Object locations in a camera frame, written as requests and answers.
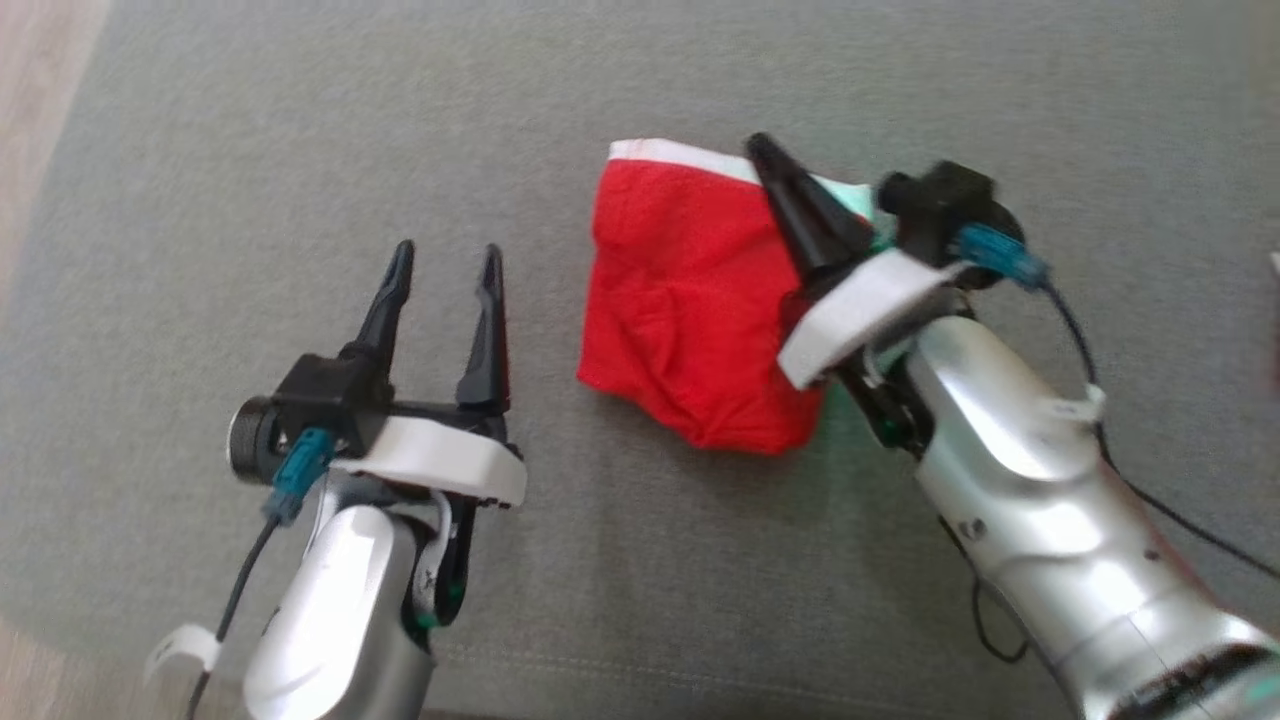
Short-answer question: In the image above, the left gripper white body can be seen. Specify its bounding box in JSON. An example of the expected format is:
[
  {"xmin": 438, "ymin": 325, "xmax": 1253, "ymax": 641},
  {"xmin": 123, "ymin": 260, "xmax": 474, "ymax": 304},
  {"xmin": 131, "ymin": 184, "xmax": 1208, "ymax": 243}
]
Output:
[{"xmin": 228, "ymin": 397, "xmax": 528, "ymax": 631}]

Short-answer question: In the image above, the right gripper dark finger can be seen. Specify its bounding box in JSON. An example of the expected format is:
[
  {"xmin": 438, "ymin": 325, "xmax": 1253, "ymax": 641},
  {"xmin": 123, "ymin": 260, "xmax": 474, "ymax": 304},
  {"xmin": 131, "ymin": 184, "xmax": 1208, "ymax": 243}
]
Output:
[
  {"xmin": 774, "ymin": 154, "xmax": 877, "ymax": 267},
  {"xmin": 747, "ymin": 132, "xmax": 847, "ymax": 287}
]

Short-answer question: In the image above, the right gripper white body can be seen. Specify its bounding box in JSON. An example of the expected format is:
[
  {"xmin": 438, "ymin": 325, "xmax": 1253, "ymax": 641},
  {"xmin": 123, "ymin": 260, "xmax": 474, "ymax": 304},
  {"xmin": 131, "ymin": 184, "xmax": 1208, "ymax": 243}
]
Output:
[{"xmin": 778, "ymin": 205, "xmax": 1026, "ymax": 461}]

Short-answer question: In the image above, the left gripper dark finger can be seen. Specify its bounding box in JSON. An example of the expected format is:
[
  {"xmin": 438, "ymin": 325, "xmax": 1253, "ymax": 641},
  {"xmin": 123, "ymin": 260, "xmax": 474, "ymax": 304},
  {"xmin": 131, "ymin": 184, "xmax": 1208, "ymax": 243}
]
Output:
[
  {"xmin": 456, "ymin": 244, "xmax": 511, "ymax": 415},
  {"xmin": 343, "ymin": 239, "xmax": 415, "ymax": 368}
]

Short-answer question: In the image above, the red garment wide white band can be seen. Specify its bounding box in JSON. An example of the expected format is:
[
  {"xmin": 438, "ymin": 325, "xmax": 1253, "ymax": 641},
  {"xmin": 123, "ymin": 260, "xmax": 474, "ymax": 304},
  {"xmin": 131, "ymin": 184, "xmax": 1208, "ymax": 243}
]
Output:
[{"xmin": 577, "ymin": 138, "xmax": 881, "ymax": 456}]

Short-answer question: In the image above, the grey sofa seat cushion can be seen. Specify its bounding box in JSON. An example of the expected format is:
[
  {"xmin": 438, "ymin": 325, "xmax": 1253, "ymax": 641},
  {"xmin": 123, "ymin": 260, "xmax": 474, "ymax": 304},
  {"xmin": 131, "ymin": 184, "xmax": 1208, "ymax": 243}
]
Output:
[{"xmin": 0, "ymin": 0, "xmax": 1280, "ymax": 720}]

